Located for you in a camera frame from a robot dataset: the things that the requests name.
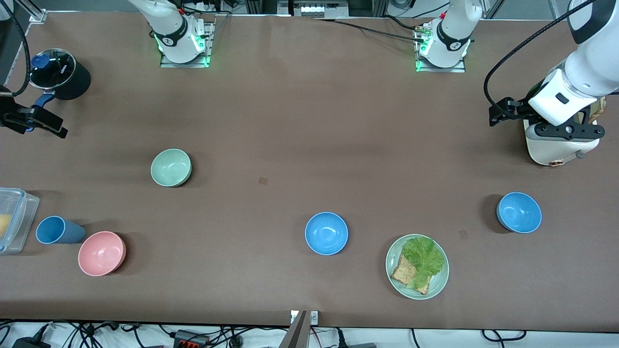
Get green lettuce leaf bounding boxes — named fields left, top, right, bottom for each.
left=402, top=236, right=445, bottom=290

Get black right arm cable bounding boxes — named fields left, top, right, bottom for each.
left=0, top=0, right=31, bottom=97

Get green plate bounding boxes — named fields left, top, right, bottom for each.
left=385, top=234, right=450, bottom=300

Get blue cup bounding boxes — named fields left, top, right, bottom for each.
left=36, top=216, right=87, bottom=245

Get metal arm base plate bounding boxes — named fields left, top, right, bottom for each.
left=160, top=20, right=214, bottom=68
left=415, top=23, right=467, bottom=73

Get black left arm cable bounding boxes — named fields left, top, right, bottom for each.
left=484, top=0, right=596, bottom=119

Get brown bread slice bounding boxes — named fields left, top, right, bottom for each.
left=391, top=252, right=431, bottom=295

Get grey camera mount bar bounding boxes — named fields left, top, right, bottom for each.
left=279, top=310, right=320, bottom=348

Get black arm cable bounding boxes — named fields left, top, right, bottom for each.
left=0, top=0, right=31, bottom=97
left=484, top=0, right=596, bottom=119

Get cream white appliance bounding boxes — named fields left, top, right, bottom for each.
left=524, top=94, right=607, bottom=167

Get white power strip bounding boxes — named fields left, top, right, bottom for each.
left=290, top=0, right=350, bottom=19

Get pink bowl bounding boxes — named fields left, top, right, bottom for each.
left=78, top=231, right=127, bottom=277

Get aluminium frame rail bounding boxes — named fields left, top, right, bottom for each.
left=6, top=0, right=48, bottom=83

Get green bowl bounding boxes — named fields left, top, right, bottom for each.
left=150, top=148, right=192, bottom=188

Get blue bowl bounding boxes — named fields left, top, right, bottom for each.
left=305, top=212, right=349, bottom=256
left=496, top=192, right=543, bottom=234

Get black table cable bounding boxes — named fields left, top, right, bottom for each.
left=313, top=17, right=427, bottom=44

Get black orange power strip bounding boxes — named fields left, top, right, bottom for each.
left=173, top=330, right=209, bottom=348

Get clear plastic container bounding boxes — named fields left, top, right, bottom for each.
left=0, top=188, right=40, bottom=255

